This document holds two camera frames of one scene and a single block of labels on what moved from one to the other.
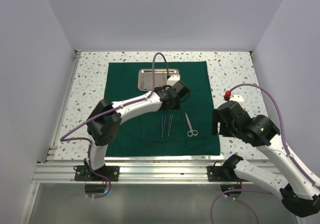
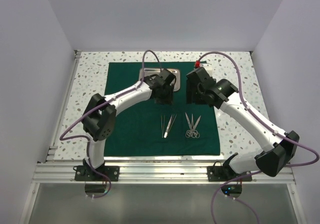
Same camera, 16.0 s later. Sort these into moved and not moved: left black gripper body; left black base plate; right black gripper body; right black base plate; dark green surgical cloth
Moved: right black gripper body; left black gripper body
Not moved: dark green surgical cloth; left black base plate; right black base plate
